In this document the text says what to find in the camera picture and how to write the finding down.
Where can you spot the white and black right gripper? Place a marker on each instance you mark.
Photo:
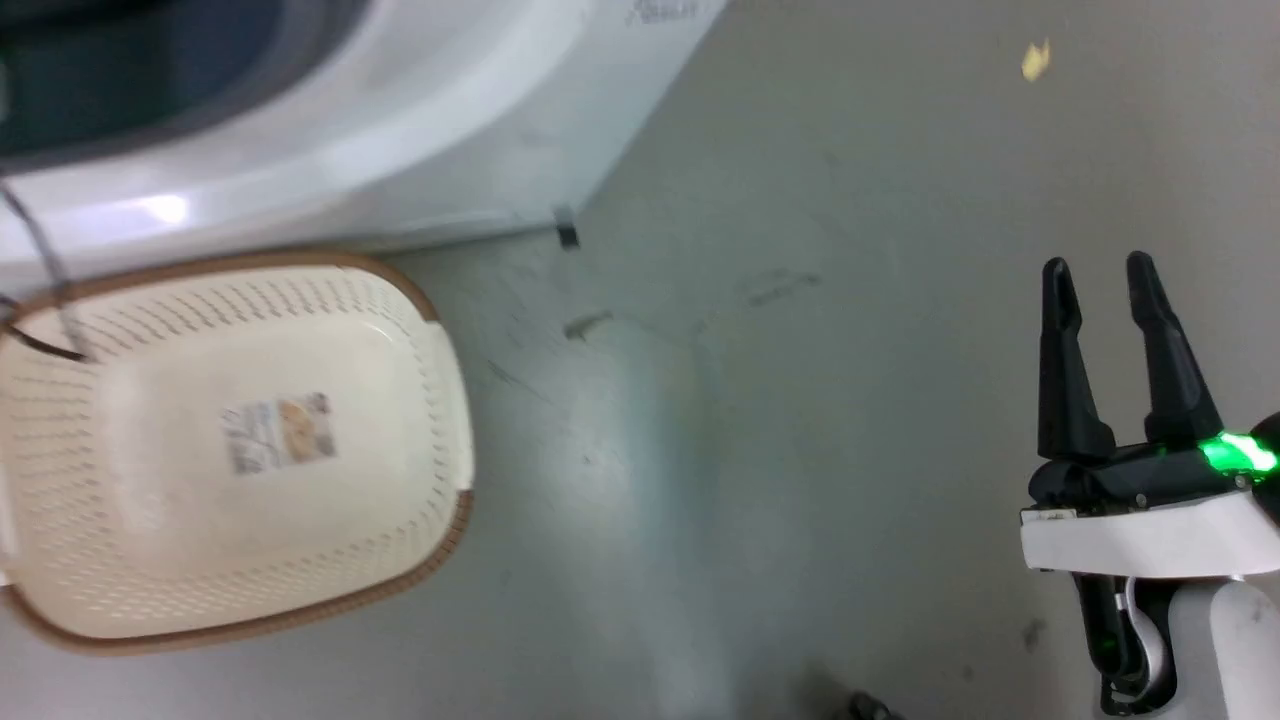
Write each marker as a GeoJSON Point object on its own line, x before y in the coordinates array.
{"type": "Point", "coordinates": [1160, 525]}

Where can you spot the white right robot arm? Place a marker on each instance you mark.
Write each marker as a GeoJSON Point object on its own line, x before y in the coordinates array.
{"type": "Point", "coordinates": [1210, 650]}

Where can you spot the black washing machine foot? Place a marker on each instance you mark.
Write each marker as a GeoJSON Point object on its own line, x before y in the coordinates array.
{"type": "Point", "coordinates": [566, 228]}

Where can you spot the white washing machine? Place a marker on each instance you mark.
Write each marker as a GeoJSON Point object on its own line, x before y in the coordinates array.
{"type": "Point", "coordinates": [420, 120]}

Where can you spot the cream plastic laundry basket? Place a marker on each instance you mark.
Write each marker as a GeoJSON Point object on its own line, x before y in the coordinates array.
{"type": "Point", "coordinates": [150, 520]}

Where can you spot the yellow scrap on floor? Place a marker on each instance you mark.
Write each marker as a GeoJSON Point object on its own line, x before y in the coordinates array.
{"type": "Point", "coordinates": [1036, 61]}

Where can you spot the paper label sticker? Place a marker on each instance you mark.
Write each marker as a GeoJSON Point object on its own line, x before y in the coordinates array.
{"type": "Point", "coordinates": [279, 432]}

